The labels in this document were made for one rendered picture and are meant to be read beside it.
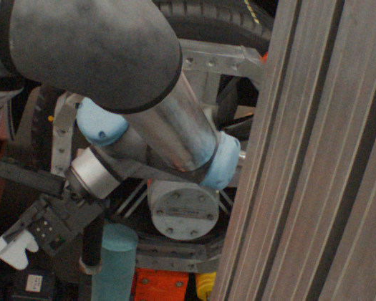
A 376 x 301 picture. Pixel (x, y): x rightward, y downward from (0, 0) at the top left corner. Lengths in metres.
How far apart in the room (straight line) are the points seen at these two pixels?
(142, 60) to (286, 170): 0.32
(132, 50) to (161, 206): 0.74
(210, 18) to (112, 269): 0.54
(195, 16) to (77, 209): 0.49
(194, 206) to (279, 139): 1.01
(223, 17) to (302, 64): 1.10
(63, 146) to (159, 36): 0.83
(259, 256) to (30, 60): 0.31
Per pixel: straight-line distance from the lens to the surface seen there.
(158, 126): 0.65
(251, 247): 0.25
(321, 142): 0.18
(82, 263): 1.23
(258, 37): 1.33
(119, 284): 1.38
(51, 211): 1.00
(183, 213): 1.24
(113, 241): 1.33
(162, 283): 1.54
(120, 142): 0.88
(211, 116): 1.24
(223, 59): 1.25
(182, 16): 1.30
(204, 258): 1.52
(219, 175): 0.84
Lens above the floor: 1.57
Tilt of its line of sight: 30 degrees down
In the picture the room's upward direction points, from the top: 10 degrees clockwise
